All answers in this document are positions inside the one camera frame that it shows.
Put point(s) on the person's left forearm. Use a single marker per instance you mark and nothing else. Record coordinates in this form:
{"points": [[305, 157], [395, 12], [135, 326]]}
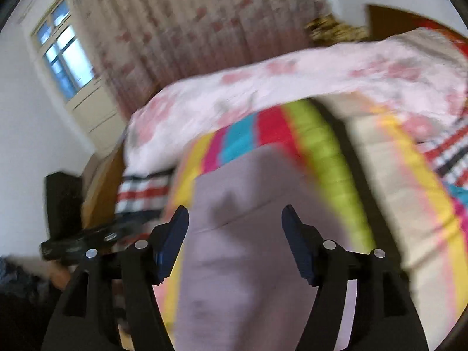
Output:
{"points": [[18, 278]]}

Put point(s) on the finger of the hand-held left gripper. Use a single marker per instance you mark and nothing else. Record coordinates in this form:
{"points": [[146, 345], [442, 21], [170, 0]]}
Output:
{"points": [[91, 239]]}

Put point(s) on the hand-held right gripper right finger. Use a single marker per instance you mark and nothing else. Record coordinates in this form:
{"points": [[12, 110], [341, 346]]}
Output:
{"points": [[296, 241]]}

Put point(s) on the floral curtain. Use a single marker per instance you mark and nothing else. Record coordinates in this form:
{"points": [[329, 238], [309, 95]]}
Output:
{"points": [[182, 25]]}

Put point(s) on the wooden bed frame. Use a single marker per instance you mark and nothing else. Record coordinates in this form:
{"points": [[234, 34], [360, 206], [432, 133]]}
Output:
{"points": [[102, 186]]}

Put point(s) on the mauve sweater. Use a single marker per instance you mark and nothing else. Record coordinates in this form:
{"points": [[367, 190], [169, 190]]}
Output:
{"points": [[237, 263]]}

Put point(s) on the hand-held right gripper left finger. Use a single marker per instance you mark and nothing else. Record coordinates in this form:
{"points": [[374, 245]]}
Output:
{"points": [[173, 237]]}

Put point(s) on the leopard print cloth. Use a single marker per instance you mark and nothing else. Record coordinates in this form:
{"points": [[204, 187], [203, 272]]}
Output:
{"points": [[329, 29]]}

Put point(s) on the pink floral pillow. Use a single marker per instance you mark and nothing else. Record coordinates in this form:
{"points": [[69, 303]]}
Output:
{"points": [[292, 80]]}

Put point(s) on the white door with window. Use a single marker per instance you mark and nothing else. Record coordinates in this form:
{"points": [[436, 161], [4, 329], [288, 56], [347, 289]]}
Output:
{"points": [[95, 117]]}

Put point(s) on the brown wooden headboard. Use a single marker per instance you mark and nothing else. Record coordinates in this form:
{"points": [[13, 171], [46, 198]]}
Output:
{"points": [[387, 22]]}

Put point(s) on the colourful striped blanket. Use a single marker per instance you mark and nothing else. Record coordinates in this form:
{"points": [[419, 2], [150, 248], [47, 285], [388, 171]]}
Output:
{"points": [[384, 175]]}

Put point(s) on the red patterned cloth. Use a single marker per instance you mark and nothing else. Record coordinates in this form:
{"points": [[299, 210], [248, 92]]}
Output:
{"points": [[444, 29]]}

